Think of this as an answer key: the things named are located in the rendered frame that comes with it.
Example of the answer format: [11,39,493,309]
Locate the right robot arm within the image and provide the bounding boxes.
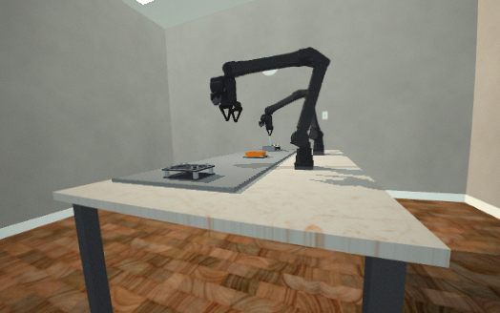
[259,90,324,152]

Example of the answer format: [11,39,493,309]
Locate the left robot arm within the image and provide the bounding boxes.
[210,47,330,167]

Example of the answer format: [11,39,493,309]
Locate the orange tube rack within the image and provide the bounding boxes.
[245,152,266,157]

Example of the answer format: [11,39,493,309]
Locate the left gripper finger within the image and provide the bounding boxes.
[231,108,242,122]
[219,105,233,121]

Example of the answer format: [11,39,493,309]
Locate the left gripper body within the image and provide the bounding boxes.
[219,90,242,109]

